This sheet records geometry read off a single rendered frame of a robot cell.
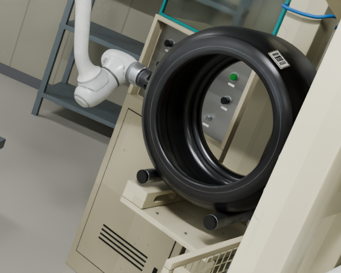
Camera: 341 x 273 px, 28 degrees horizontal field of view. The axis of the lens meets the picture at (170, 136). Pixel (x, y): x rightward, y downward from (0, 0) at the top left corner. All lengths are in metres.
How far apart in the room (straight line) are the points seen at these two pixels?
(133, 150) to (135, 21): 2.52
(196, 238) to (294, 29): 0.75
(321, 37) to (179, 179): 0.67
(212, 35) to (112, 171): 1.23
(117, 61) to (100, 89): 0.14
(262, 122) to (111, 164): 0.98
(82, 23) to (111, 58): 0.21
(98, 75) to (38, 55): 3.09
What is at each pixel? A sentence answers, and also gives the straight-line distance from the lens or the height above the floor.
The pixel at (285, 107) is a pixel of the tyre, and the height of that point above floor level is 1.30.
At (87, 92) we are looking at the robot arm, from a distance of 2.62.
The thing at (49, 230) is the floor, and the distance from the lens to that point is 3.59.
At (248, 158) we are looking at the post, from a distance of 2.35.
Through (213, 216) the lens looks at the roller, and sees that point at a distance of 2.01.
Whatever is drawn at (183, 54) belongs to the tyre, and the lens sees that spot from 2.04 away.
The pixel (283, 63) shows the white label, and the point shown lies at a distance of 1.92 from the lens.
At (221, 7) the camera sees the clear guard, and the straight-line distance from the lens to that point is 2.79.
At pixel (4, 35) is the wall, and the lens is 5.80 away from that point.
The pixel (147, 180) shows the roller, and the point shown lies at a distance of 2.14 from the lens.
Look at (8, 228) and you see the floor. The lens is 3.50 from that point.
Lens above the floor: 1.67
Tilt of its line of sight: 17 degrees down
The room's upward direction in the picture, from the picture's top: 21 degrees clockwise
